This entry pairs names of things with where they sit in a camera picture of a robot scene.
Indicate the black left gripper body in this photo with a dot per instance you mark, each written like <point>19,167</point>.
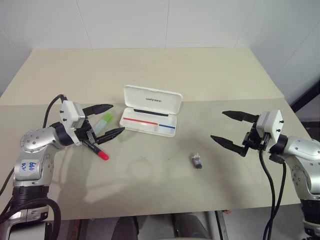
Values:
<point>84,135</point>

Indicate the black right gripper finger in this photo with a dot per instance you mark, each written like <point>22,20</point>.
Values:
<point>241,116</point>
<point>228,145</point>

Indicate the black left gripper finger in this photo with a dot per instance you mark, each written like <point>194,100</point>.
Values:
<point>110,133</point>
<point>98,108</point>

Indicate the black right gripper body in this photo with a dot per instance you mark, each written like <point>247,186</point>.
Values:
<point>257,140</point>

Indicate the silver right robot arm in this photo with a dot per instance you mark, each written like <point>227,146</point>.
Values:
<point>301,152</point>

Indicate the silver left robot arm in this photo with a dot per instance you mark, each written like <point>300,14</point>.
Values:
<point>35,140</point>

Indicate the small grey pencil sharpener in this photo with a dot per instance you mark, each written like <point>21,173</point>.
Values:
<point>196,161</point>

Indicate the white open pencil case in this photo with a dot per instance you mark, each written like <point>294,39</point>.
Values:
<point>152,105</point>

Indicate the black marker with red cap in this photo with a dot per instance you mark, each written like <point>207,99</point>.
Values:
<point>98,152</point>

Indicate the black pen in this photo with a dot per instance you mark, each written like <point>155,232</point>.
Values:
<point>150,112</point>

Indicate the metal table leg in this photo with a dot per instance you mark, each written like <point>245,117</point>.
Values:
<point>221,225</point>

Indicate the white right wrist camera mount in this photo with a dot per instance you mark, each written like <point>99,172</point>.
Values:
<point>273,122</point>

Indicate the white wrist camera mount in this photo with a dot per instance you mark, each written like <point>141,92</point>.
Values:
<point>68,112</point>
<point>273,122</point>

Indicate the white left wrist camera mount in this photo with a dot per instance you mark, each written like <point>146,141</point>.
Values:
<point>68,112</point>

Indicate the black metal frame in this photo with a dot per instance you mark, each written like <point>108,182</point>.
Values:
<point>308,100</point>

